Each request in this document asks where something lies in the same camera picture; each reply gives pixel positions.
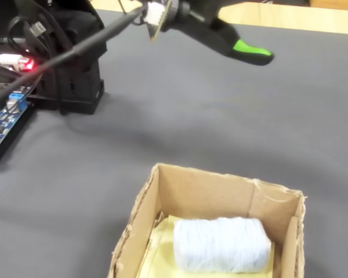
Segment open cardboard box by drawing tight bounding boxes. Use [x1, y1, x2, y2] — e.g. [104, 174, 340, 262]
[106, 162, 307, 278]

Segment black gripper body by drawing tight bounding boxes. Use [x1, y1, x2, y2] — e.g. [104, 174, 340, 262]
[176, 0, 244, 29]

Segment pale yellow paper sheets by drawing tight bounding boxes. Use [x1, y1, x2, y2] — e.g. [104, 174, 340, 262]
[137, 214, 276, 278]

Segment dark grey textured mat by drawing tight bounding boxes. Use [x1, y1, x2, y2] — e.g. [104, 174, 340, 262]
[0, 8, 348, 278]

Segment white connector plug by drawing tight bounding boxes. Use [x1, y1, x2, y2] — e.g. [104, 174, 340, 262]
[0, 53, 32, 70]

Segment wrist camera board module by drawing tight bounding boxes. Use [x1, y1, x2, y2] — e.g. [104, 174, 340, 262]
[144, 0, 189, 41]

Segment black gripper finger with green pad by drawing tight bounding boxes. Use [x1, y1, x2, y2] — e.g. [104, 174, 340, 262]
[210, 17, 275, 67]

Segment thick black sleeved cable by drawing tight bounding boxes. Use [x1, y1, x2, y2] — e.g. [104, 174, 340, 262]
[0, 5, 148, 109]

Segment light blue towel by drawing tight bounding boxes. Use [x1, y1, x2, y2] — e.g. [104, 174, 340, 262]
[173, 217, 272, 275]

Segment blue circuit board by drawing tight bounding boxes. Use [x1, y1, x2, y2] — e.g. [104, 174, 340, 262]
[0, 98, 38, 166]
[0, 92, 28, 153]

